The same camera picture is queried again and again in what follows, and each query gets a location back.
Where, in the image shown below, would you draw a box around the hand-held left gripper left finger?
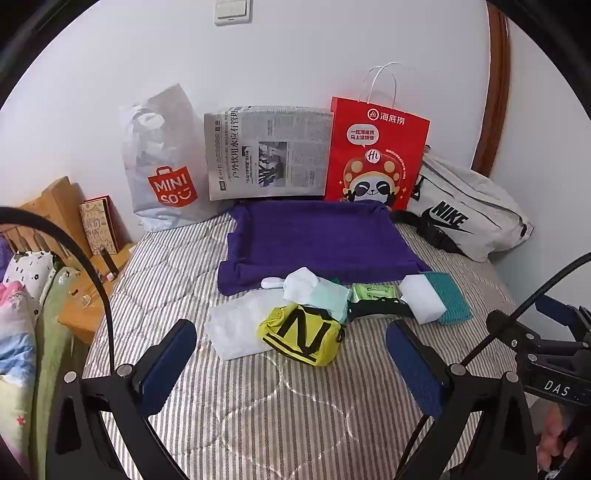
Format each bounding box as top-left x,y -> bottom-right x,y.
46,318 -> 199,480

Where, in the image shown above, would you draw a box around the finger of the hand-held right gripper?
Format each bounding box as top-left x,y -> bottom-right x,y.
538,295 -> 591,340
487,310 -> 591,358

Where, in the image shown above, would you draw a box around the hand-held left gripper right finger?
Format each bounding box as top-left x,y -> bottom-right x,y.
385,318 -> 539,480

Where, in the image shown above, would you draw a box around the white sponge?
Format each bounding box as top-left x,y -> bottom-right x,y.
398,273 -> 448,325

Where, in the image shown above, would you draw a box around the teal knit cloth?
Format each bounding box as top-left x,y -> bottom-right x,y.
422,271 -> 474,324

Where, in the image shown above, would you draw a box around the white gauze cloth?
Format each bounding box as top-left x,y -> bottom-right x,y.
204,293 -> 287,361

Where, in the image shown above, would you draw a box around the light green tissue pack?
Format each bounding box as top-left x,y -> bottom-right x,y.
348,282 -> 399,305

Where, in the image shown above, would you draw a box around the yellow pouch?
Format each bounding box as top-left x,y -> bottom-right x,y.
256,302 -> 348,367

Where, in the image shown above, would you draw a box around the white mint sock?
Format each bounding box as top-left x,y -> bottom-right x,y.
283,267 -> 352,323

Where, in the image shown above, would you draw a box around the person's right hand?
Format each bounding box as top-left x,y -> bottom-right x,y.
538,406 -> 580,472

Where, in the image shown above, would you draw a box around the wooden nightstand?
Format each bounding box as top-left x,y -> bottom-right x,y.
58,240 -> 137,347

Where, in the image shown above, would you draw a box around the clear glasses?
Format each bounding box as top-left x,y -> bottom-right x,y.
60,268 -> 107,309

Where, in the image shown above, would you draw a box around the striped bed sheet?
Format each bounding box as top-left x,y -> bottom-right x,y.
83,210 -> 541,480

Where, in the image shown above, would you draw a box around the white waist bag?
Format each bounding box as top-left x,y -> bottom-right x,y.
390,145 -> 535,264

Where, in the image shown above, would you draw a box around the colourful blanket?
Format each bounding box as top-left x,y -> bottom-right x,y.
0,277 -> 88,467

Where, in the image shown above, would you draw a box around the patterned book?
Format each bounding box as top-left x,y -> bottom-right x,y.
78,196 -> 123,256

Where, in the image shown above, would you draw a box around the purple towel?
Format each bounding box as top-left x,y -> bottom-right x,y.
217,199 -> 435,296

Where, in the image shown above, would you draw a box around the floral pillow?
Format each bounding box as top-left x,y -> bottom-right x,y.
0,249 -> 58,324

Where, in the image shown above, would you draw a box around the wooden headboard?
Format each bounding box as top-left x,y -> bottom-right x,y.
0,175 -> 125,261

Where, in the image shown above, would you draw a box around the white plastic shopping bag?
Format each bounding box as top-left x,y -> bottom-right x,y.
119,83 -> 232,232

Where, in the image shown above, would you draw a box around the red paper bag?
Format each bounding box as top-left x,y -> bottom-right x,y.
323,62 -> 431,212

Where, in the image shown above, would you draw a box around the folded newspaper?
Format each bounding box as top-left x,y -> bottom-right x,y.
204,105 -> 334,201

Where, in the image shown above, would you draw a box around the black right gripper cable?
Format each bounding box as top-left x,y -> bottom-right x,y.
404,253 -> 591,467

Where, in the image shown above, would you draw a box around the wooden door frame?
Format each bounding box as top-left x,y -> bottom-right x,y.
471,0 -> 511,178

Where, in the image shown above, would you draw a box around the white light switch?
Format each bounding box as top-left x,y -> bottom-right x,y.
213,0 -> 254,25

